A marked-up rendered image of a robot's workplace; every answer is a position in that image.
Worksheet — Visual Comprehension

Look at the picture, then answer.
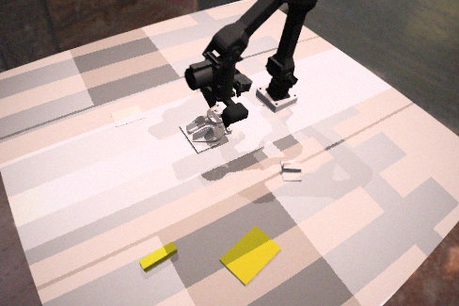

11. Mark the yellow rectangular bar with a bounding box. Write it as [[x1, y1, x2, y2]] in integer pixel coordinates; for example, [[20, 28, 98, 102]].
[[139, 242, 178, 272]]

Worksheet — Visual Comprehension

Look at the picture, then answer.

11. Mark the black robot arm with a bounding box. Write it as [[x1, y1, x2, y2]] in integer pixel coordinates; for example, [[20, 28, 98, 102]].
[[184, 0, 318, 102]]

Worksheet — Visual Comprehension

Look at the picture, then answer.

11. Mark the yellow flat plate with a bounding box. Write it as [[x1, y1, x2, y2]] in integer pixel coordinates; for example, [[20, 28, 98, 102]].
[[219, 226, 281, 285]]

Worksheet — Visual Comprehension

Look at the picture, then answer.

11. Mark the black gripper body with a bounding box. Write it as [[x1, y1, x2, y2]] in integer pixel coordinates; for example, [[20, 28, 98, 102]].
[[200, 79, 249, 124]]

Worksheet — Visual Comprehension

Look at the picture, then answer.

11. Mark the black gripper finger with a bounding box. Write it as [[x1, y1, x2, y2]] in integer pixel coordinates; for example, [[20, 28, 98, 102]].
[[201, 89, 216, 108], [221, 114, 230, 128]]

